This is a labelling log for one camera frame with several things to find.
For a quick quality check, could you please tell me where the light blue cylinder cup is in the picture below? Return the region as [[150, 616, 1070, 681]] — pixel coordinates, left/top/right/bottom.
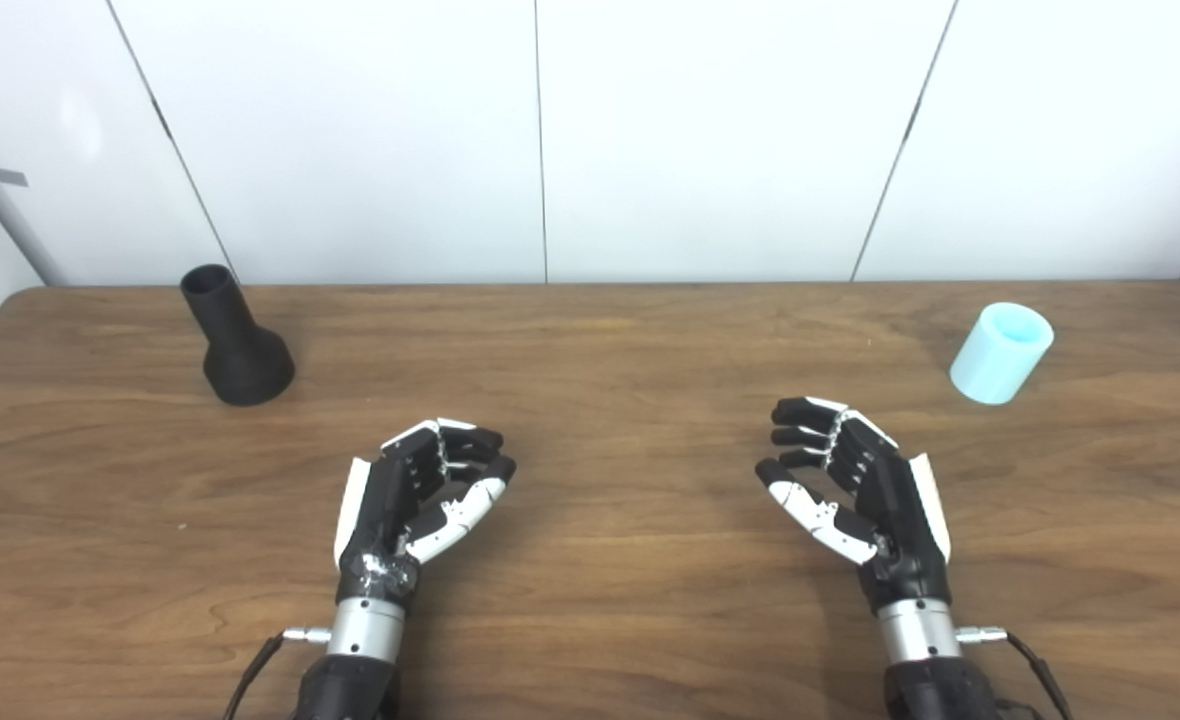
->
[[950, 302, 1055, 406]]

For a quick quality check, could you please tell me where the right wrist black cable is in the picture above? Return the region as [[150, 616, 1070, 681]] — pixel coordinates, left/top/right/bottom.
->
[[955, 625, 1073, 720]]

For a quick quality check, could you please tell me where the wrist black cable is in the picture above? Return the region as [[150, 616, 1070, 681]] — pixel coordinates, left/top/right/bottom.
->
[[222, 627, 333, 720], [955, 625, 1073, 720]]

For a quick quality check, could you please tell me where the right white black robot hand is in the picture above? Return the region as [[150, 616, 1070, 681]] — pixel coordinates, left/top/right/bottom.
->
[[755, 396, 953, 613]]

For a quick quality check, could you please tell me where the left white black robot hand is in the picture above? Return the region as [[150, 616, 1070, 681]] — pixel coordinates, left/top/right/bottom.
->
[[333, 417, 518, 613]]

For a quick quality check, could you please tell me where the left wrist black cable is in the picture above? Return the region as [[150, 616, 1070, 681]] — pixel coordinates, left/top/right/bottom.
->
[[222, 627, 333, 720]]

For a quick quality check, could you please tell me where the black nozzle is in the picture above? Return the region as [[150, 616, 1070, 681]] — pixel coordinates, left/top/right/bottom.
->
[[180, 264, 296, 407]]

